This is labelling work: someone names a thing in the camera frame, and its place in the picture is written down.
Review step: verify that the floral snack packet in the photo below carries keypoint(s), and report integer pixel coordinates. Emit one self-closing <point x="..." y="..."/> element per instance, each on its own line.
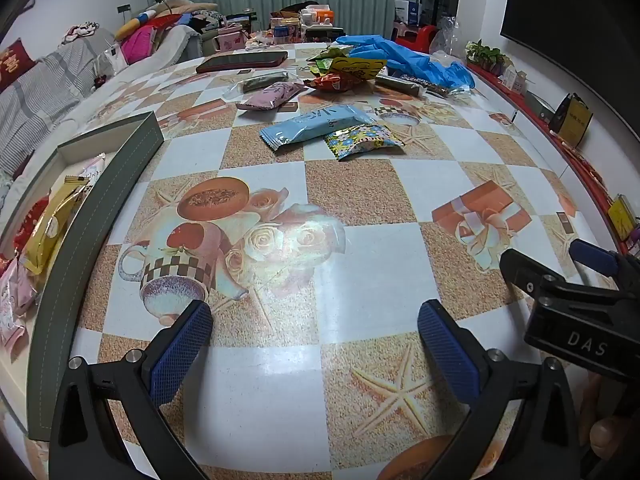
<point x="362" y="141"/>

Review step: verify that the red plastic stool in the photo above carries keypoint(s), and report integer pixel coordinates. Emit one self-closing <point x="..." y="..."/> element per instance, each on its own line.
<point x="417" y="35"/>

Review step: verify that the white red patterned cloth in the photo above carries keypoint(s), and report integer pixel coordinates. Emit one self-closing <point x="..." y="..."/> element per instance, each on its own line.
<point x="80" y="30"/>

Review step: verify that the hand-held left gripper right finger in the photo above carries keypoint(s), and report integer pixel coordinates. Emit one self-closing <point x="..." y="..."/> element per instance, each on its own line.
<point x="445" y="357"/>

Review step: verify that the blue white carton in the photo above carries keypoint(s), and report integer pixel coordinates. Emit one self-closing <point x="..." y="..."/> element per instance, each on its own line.
<point x="407" y="10"/>

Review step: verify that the green snack packet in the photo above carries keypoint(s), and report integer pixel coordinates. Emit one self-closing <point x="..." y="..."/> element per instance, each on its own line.
<point x="327" y="55"/>

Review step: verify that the pink mug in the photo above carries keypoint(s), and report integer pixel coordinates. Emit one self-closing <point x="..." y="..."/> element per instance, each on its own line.
<point x="232" y="37"/>

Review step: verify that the small mauve snack packet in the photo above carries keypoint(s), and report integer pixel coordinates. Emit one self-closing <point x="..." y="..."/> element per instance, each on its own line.
<point x="272" y="96"/>

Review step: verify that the grey-green cardboard box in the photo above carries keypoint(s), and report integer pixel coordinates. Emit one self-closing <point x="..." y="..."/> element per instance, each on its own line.
<point x="90" y="260"/>

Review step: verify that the clear plastic bag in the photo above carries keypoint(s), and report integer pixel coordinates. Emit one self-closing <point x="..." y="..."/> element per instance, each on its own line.
<point x="447" y="37"/>

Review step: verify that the white orange box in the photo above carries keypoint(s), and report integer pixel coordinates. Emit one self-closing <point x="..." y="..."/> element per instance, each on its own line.
<point x="320" y="14"/>

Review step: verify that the grey sofa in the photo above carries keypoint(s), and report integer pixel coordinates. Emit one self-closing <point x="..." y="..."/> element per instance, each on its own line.
<point x="50" y="85"/>

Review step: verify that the small dark red plush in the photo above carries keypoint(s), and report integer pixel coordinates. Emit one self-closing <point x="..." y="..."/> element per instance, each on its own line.
<point x="100" y="81"/>

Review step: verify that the small white carton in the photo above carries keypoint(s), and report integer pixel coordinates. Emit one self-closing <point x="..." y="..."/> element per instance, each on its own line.
<point x="517" y="80"/>

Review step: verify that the pile of clothes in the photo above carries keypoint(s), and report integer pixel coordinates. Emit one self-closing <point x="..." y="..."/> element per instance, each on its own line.
<point x="170" y="17"/>

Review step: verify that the black television screen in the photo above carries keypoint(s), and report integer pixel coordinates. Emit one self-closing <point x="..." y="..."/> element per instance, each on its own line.
<point x="575" y="10"/>

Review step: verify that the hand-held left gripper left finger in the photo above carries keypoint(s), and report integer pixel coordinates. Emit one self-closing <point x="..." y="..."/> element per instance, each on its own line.
<point x="182" y="350"/>

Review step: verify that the red orange snack packet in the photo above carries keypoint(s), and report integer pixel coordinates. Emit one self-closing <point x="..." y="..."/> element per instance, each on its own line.
<point x="332" y="81"/>

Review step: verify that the light blue snack packet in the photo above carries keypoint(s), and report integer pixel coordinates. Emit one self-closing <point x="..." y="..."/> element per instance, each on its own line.
<point x="315" y="125"/>

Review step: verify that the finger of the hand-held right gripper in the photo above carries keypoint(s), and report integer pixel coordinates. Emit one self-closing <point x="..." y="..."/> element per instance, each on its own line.
<point x="520" y="270"/>
<point x="592" y="257"/>

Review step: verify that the red embroidered cushion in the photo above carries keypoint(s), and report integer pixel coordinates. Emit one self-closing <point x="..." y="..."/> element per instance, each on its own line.
<point x="12" y="57"/>

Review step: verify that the bright pink garment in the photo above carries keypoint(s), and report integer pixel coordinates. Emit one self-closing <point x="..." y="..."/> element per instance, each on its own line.
<point x="137" y="42"/>

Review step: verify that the potted green plant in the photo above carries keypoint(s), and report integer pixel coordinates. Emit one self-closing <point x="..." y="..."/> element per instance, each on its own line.
<point x="487" y="55"/>

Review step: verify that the gold snack packet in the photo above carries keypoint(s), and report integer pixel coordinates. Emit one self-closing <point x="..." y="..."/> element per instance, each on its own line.
<point x="50" y="225"/>

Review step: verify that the white paper bag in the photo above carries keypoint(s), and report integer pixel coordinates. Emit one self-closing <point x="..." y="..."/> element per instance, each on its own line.
<point x="115" y="60"/>

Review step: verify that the person's right hand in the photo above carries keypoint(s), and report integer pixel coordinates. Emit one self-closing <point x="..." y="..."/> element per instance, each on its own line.
<point x="607" y="435"/>

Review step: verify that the speckled bar clear packet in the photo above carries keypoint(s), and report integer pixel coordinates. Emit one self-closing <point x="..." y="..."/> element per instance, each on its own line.
<point x="437" y="88"/>

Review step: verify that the black gold gift bag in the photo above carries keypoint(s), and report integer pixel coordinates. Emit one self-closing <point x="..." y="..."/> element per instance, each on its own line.
<point x="575" y="117"/>

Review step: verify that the dark roll snack packet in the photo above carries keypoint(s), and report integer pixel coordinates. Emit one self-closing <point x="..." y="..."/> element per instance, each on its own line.
<point x="397" y="84"/>

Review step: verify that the blue nitrile gloves pile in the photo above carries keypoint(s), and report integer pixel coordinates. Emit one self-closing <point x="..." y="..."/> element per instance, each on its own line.
<point x="400" y="57"/>

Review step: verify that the dark green roll packet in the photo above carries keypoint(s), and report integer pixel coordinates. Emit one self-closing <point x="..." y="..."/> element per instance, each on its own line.
<point x="262" y="81"/>

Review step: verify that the yellow gift bag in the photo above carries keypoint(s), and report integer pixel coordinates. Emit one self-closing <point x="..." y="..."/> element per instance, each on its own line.
<point x="622" y="215"/>

